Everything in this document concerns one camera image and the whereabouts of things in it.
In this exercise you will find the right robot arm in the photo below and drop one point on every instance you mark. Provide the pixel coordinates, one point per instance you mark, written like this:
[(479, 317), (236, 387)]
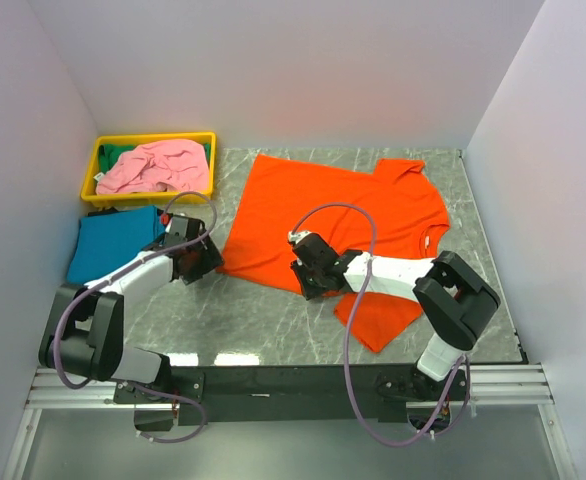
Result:
[(381, 295)]

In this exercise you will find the orange t-shirt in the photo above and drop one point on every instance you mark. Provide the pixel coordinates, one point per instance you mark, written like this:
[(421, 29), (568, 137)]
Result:
[(395, 211)]

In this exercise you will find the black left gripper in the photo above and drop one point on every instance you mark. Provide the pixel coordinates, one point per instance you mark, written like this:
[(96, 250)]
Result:
[(211, 259)]

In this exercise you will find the yellow plastic bin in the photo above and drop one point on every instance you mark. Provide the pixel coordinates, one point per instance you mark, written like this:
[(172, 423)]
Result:
[(88, 191)]

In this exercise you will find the green t-shirt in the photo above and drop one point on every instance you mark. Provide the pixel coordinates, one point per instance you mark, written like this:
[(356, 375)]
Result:
[(167, 156)]

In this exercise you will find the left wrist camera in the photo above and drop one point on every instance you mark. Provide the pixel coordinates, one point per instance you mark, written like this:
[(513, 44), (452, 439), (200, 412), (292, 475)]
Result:
[(181, 225)]

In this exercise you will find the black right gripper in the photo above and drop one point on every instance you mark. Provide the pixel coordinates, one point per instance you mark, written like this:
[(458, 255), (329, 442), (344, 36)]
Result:
[(309, 292)]

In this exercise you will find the folded blue t-shirt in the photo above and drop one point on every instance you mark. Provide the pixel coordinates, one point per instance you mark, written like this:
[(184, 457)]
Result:
[(106, 243)]

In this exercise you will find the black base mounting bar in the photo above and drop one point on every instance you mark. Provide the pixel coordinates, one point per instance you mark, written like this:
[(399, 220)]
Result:
[(187, 412)]

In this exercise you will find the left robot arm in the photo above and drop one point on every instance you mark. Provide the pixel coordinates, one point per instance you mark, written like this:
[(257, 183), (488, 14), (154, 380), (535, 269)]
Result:
[(84, 336)]

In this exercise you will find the pink t-shirt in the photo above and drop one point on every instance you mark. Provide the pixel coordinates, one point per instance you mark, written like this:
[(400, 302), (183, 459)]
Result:
[(113, 183)]

